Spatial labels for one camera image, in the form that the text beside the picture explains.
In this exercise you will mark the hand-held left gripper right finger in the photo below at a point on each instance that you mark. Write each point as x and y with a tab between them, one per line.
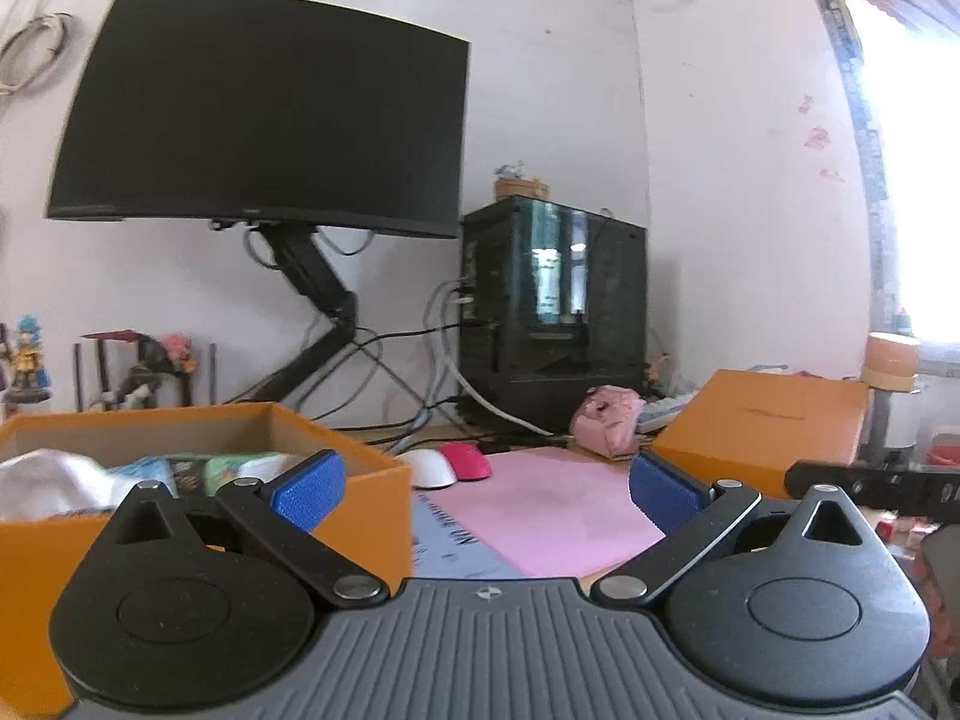
666	493

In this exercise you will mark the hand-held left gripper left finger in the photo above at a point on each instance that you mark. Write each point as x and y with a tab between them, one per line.
309	491

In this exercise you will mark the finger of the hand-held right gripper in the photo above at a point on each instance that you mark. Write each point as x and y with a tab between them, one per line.
870	484

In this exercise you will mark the orange cardboard box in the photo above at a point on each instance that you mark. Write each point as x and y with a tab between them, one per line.
360	510

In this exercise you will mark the green tissue pack white tissue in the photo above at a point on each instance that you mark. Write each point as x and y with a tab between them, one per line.
45	480

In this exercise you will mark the wooden desktop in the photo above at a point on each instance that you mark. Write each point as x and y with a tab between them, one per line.
581	571

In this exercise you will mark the pastel keyboard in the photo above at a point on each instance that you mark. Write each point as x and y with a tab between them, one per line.
667	409

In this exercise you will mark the pink plush toy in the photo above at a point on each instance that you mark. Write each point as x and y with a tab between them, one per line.
607	420

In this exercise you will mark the pink desk mat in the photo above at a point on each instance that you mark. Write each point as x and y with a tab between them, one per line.
555	502

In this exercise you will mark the orange box lid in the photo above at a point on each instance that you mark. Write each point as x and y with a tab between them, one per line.
757	427

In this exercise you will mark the figurine with stick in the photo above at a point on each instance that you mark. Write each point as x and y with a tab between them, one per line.
656	373

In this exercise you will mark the white computer mouse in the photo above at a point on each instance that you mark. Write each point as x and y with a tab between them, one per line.
429	469

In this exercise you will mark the orange tape roll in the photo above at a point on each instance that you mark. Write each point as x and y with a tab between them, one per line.
891	360

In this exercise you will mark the printed grey mouse pad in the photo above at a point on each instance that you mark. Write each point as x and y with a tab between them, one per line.
457	540

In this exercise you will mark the pink computer mouse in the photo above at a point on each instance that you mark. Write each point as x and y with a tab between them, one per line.
469	461

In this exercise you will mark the pink-haired figurine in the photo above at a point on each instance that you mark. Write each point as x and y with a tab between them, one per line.
150	367

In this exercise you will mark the black glass computer case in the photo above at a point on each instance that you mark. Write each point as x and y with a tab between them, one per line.
555	315

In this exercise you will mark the blue-haired figurine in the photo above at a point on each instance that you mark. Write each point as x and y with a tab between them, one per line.
28	360

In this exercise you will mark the small figurine on basket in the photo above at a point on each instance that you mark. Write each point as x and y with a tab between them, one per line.
511	170

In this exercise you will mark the black curved monitor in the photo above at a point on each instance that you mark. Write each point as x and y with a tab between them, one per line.
262	112

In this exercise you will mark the black post display frame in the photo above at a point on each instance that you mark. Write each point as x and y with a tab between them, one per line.
212	375

